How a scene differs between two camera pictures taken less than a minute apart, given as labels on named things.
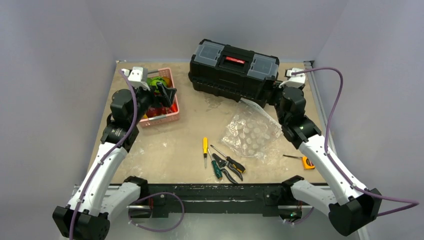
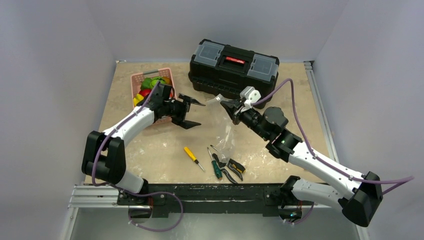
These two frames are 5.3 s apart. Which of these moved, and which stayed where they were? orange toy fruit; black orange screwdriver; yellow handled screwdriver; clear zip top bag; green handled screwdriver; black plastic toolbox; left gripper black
Moved: yellow handled screwdriver; clear zip top bag; left gripper black
Stayed: orange toy fruit; black orange screwdriver; black plastic toolbox; green handled screwdriver
